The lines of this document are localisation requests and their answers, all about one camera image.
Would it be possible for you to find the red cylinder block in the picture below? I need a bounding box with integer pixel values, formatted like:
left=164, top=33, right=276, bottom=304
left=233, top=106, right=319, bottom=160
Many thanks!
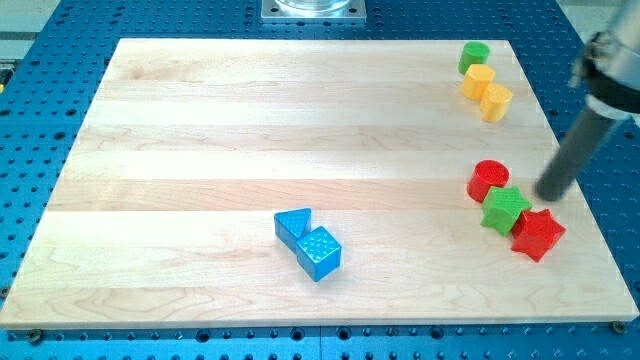
left=467, top=159, right=510, bottom=203

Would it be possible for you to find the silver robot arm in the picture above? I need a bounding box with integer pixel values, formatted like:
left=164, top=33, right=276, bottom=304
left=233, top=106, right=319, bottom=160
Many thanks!
left=570, top=0, right=639, bottom=121

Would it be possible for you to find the blue triangle block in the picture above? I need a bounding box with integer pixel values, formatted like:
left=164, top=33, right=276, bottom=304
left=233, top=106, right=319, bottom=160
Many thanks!
left=274, top=208, right=312, bottom=252

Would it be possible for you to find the blue cube block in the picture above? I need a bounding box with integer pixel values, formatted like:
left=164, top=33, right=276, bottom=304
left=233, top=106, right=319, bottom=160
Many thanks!
left=295, top=226, right=342, bottom=282

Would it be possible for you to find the wooden board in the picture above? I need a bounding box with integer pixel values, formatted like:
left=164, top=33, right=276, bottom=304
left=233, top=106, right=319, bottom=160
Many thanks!
left=1, top=39, right=638, bottom=330

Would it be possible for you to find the green star block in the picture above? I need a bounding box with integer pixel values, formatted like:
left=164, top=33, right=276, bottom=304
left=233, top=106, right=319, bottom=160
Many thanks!
left=480, top=186, right=532, bottom=236

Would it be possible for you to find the yellow hexagon block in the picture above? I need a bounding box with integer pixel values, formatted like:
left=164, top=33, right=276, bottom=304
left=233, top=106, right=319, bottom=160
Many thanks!
left=461, top=64, right=496, bottom=100

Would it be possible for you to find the yellow cylinder block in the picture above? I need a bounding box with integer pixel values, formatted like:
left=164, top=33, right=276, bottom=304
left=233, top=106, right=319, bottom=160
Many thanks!
left=480, top=83, right=514, bottom=123

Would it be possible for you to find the green cylinder block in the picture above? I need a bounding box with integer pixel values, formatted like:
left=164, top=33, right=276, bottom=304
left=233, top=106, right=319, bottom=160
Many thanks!
left=457, top=41, right=490, bottom=75

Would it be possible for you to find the red star block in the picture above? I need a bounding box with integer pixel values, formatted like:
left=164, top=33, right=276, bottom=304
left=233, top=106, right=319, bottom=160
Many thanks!
left=511, top=209, right=566, bottom=262

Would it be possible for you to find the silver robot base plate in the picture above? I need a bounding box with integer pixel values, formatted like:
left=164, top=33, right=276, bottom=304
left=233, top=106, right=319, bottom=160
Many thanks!
left=260, top=0, right=367, bottom=22

